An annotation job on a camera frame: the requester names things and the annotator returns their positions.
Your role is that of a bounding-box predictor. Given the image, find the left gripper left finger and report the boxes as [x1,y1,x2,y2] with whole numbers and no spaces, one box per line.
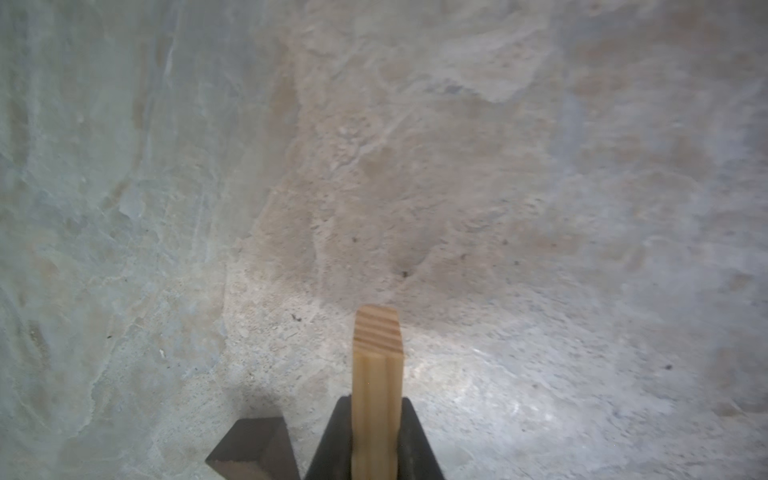
[304,395,352,480]

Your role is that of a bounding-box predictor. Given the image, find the light natural wood block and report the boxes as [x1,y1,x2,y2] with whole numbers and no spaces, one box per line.
[351,304,405,480]

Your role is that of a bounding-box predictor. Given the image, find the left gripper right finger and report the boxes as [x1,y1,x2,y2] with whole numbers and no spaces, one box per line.
[397,397,445,480]

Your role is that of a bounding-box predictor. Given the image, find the dark brown wood block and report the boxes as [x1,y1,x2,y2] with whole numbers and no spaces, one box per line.
[205,417,300,480]

